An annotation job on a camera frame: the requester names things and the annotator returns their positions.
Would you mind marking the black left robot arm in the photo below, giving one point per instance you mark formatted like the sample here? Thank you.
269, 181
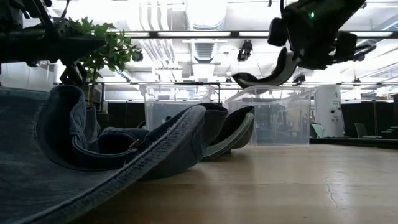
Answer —
11, 15

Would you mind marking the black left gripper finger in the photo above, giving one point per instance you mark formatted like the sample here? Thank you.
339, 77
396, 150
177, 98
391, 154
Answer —
84, 43
73, 74

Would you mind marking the white ceiling pipe bundle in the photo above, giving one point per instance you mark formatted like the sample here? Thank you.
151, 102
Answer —
161, 53

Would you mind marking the pale green chair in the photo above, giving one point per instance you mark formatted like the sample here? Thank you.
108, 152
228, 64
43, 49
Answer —
317, 130

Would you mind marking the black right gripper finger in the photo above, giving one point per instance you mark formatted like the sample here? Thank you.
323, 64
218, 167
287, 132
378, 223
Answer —
303, 57
323, 60

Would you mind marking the large blue denim cap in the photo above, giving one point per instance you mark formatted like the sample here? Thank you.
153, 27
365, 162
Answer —
31, 186

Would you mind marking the dark shelving unit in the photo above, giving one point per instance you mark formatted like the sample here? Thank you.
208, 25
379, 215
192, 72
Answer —
100, 93

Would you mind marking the small black ceiling lamp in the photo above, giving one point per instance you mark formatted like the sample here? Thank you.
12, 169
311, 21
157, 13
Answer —
228, 80
356, 80

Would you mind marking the black partition panel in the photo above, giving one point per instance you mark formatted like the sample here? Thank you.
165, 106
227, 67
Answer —
367, 115
124, 115

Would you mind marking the round silver ceiling duct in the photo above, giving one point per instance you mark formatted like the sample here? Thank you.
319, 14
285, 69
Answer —
205, 12

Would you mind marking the dark office chair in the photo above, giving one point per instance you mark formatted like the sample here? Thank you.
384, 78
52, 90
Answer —
360, 130

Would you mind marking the green leafy plant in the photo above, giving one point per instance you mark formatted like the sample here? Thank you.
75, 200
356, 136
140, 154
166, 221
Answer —
115, 49

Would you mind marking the clear plastic bin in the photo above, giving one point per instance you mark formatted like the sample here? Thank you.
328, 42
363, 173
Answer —
280, 124
177, 105

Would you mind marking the dark low bench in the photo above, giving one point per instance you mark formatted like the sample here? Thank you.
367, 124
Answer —
351, 141

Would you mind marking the navy cap grey brim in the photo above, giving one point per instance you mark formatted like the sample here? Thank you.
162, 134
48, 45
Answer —
230, 141

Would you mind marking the black plant pot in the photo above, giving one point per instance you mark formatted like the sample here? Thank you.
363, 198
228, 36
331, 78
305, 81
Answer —
102, 123

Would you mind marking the white round column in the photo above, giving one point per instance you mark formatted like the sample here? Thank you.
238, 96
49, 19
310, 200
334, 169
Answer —
328, 109

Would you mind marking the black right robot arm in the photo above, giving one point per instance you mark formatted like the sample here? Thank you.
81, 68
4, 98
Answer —
342, 4

